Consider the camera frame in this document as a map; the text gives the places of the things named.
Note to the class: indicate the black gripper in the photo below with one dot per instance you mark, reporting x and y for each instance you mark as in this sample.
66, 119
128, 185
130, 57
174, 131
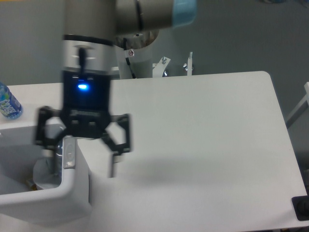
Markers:
85, 113

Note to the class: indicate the white plastic wrapper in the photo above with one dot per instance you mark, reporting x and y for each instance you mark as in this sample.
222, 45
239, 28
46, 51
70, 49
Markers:
46, 174

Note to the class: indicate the clear plastic bottle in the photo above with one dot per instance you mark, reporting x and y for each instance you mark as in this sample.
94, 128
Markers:
58, 157

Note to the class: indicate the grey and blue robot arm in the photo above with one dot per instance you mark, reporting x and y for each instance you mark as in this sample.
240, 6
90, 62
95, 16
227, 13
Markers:
89, 32

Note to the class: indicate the white trash can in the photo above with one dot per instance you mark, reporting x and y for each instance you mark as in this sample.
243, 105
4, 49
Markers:
18, 155

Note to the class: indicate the blue labelled water bottle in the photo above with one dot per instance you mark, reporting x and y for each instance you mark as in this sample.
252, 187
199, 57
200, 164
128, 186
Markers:
10, 107

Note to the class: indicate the black table corner clamp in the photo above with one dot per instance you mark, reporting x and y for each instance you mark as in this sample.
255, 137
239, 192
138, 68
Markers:
301, 207

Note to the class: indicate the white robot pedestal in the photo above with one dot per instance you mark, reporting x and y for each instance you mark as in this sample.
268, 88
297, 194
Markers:
134, 54

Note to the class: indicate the white pedestal foot bracket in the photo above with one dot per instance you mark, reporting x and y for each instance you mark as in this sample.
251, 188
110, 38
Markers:
160, 69

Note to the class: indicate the white frame at right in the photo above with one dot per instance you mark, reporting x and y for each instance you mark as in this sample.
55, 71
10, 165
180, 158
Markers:
299, 109

